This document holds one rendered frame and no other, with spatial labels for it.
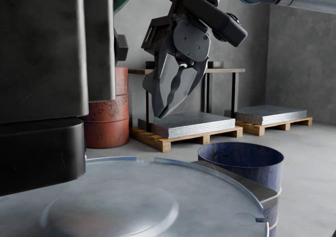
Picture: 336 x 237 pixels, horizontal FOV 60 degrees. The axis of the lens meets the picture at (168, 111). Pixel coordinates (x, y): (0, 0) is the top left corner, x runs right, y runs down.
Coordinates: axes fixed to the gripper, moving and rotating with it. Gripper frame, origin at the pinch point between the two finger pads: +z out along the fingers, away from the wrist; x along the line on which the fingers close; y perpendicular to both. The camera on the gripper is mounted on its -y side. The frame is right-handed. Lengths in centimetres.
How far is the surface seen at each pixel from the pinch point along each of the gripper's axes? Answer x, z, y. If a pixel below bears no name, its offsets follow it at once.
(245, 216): 0.2, 8.1, -18.4
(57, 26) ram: 21.1, 0.0, -17.0
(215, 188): -1.8, 7.2, -12.4
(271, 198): -5.1, 6.0, -17.2
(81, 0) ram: 20.5, -2.1, -16.9
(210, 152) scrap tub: -96, 2, 79
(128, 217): 8.9, 11.5, -13.2
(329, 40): -384, -224, 192
